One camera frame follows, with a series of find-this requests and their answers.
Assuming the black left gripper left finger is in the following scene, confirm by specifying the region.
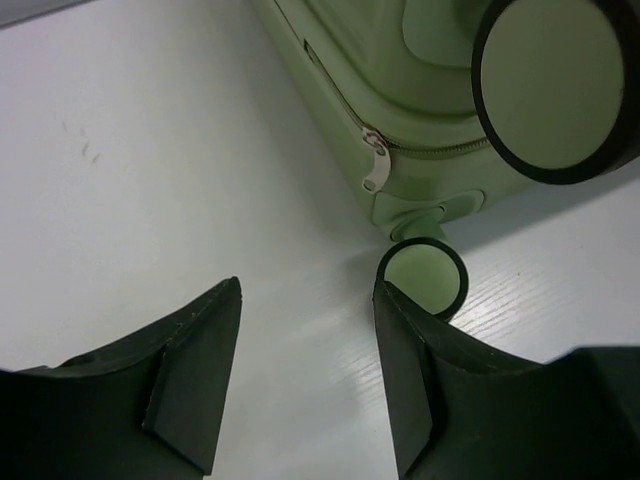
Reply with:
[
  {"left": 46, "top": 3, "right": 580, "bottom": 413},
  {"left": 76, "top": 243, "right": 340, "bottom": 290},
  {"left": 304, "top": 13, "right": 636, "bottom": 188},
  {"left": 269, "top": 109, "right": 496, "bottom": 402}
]
[{"left": 1, "top": 277, "right": 242, "bottom": 479}]

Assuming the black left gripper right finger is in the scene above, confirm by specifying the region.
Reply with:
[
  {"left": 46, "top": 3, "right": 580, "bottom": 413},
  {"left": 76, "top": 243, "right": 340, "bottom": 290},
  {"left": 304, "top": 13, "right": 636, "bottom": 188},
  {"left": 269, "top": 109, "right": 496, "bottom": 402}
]
[{"left": 373, "top": 281, "right": 639, "bottom": 479}]

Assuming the light green suitcase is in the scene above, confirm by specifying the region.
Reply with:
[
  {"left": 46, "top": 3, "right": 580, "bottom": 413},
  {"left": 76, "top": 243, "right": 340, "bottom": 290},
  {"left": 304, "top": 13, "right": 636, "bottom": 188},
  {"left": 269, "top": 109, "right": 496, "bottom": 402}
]
[{"left": 254, "top": 1, "right": 639, "bottom": 320}]

